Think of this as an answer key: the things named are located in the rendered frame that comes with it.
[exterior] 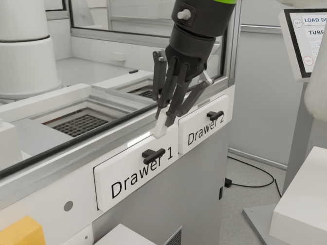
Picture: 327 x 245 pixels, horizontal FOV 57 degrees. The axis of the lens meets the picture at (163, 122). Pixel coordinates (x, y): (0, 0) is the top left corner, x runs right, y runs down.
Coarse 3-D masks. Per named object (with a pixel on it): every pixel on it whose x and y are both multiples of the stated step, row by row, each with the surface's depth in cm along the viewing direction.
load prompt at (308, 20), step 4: (304, 16) 123; (308, 16) 123; (312, 16) 124; (316, 16) 124; (320, 16) 124; (324, 16) 125; (304, 20) 122; (308, 20) 123; (312, 20) 123; (316, 20) 123; (320, 20) 124; (324, 20) 124; (304, 24) 122; (308, 24) 122; (312, 24) 123; (316, 24) 123; (320, 24) 123; (324, 24) 123
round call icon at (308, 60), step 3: (303, 57) 117; (306, 57) 117; (309, 57) 118; (303, 60) 117; (306, 60) 117; (309, 60) 117; (312, 60) 117; (306, 63) 116; (309, 63) 117; (312, 63) 117
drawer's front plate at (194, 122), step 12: (228, 96) 106; (204, 108) 94; (216, 108) 100; (180, 120) 85; (192, 120) 88; (204, 120) 95; (180, 132) 86; (192, 132) 90; (180, 144) 88; (192, 144) 92
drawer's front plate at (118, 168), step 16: (176, 128) 82; (144, 144) 72; (160, 144) 77; (176, 144) 84; (112, 160) 65; (128, 160) 68; (160, 160) 79; (96, 176) 63; (112, 176) 65; (128, 176) 70; (144, 176) 75; (96, 192) 65; (128, 192) 71
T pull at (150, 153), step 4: (144, 152) 72; (148, 152) 72; (152, 152) 72; (156, 152) 71; (160, 152) 72; (164, 152) 73; (144, 156) 71; (148, 156) 70; (152, 156) 70; (156, 156) 71; (160, 156) 72; (144, 160) 68; (148, 160) 68; (152, 160) 70
